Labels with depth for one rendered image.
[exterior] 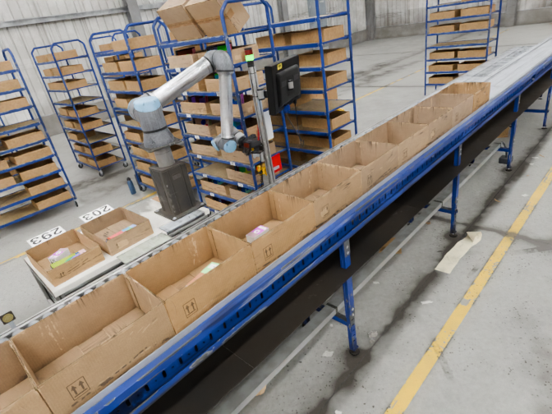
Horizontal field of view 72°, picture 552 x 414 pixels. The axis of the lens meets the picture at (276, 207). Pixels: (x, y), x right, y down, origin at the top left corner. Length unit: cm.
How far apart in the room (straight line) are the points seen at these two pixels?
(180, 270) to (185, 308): 33
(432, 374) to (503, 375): 34
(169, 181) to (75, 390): 147
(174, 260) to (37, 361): 57
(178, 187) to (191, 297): 125
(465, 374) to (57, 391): 188
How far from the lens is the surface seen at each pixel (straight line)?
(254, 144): 259
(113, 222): 273
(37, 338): 153
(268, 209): 191
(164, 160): 248
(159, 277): 163
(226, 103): 264
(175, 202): 252
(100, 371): 132
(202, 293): 139
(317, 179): 217
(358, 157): 245
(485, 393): 232
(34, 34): 1136
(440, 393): 228
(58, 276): 229
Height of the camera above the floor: 181
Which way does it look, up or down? 27 degrees down
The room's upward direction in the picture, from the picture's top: 10 degrees counter-clockwise
